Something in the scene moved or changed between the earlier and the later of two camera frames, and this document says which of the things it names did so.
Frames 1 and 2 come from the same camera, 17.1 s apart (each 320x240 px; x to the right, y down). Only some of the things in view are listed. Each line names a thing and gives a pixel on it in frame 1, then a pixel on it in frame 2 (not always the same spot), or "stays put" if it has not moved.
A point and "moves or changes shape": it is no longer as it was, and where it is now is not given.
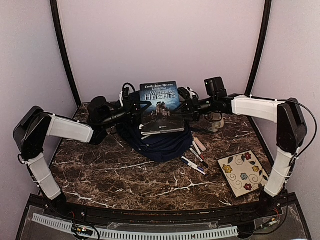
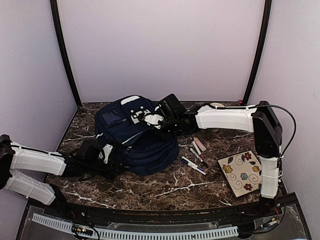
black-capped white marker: (199, 158) stays put
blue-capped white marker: (193, 166) stays put
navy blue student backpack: (164, 147) moves or changes shape
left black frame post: (57, 20) stays put
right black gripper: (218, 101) → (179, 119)
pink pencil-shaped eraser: (203, 148) stays put
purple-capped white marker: (192, 163) stays put
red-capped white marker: (200, 154) stays put
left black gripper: (132, 111) → (110, 173)
